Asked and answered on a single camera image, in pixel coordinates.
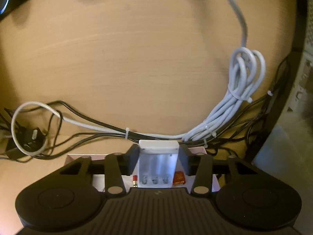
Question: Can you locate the red snack packet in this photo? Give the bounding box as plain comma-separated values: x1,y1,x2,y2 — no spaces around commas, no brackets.
172,171,186,185

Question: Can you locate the white battery charger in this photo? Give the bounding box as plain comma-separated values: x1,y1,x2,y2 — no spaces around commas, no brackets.
137,139,179,188

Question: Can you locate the pink cardboard box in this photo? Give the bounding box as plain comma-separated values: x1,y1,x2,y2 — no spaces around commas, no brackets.
65,147,220,192

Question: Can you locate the black power adapter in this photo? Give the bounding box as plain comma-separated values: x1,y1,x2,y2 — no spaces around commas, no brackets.
5,127,45,160

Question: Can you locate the glass panel computer case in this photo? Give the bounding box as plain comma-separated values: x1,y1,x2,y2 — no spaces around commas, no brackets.
252,0,312,234

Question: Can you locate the black cable bundle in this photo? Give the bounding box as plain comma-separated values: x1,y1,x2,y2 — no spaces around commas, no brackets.
0,53,292,162

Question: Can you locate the white coiled cable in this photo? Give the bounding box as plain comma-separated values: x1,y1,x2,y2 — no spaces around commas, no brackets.
11,0,267,156

